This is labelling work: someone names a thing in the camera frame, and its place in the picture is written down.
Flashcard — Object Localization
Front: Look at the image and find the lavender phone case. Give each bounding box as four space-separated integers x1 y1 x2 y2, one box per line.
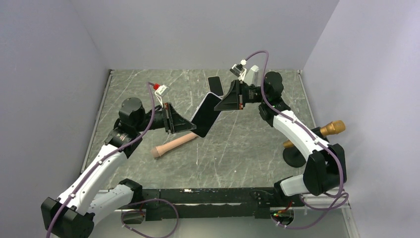
191 92 222 119

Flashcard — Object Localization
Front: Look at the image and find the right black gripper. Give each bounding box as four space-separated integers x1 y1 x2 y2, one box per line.
213 80 267 112

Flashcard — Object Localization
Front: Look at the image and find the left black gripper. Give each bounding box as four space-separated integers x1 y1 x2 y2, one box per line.
135 102 197 134

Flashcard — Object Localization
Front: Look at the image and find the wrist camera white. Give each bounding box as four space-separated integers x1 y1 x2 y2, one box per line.
230 59 247 83
153 83 170 106

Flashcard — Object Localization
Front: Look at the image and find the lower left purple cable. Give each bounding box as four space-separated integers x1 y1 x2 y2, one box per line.
120 198 179 238

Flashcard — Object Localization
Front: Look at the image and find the black smartphone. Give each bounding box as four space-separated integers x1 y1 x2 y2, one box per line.
191 103 220 137

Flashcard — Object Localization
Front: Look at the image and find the gold microphone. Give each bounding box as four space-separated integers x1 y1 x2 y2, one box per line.
282 120 347 149

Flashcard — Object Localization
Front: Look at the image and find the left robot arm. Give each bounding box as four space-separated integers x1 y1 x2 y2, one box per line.
41 97 196 238

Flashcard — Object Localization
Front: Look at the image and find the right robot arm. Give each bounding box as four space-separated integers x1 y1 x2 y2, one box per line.
214 71 347 206

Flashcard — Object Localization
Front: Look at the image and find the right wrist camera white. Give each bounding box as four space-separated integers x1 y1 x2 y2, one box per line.
230 59 247 83

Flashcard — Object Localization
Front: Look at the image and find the phone in pink case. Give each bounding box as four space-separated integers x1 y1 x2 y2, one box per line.
208 76 224 97

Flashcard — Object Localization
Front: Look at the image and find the black base bar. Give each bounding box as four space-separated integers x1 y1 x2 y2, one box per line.
126 187 303 221

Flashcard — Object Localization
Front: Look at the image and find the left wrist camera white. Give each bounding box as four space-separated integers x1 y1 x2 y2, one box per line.
153 83 170 106

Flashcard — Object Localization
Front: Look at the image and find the black microphone stand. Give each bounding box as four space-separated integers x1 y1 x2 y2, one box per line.
282 146 306 168

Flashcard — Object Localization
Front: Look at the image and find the pink microphone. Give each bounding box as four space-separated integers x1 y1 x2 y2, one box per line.
151 132 198 159

